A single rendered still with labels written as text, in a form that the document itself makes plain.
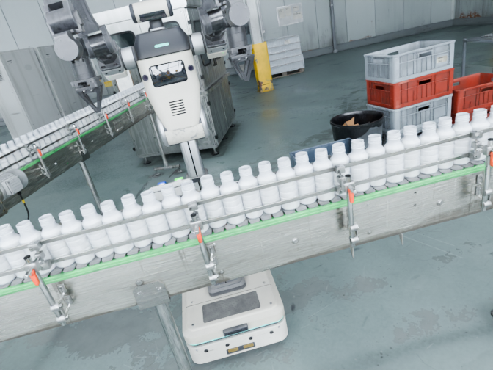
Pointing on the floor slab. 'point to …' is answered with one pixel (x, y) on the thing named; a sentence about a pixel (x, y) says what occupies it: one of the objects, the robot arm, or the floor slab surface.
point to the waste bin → (362, 117)
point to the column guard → (262, 67)
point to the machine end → (213, 95)
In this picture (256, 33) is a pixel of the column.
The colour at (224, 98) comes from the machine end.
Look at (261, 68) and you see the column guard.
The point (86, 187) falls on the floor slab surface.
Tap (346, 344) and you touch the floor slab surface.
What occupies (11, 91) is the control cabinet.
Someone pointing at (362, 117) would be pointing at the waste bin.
